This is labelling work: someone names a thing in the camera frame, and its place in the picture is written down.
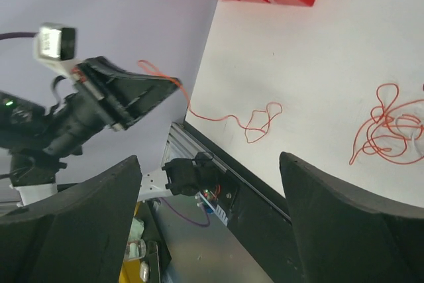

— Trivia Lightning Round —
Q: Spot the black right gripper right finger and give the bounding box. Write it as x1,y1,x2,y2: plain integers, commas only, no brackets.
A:
280,152,423,282

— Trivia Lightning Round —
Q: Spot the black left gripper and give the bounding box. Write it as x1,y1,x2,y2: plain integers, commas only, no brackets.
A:
71,57,181,131

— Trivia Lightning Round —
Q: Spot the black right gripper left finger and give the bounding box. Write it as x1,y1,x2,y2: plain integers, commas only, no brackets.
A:
1,155,142,282

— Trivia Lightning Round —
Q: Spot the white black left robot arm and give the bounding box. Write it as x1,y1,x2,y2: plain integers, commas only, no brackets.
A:
1,56,185,207

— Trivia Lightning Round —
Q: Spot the aluminium front rail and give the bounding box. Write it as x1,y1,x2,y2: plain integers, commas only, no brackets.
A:
161,123,230,172

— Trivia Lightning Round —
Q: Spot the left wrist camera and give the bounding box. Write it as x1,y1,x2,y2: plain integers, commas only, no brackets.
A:
33,23,80,78

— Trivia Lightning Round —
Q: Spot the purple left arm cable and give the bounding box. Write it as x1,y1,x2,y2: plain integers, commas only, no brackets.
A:
0,32,37,41

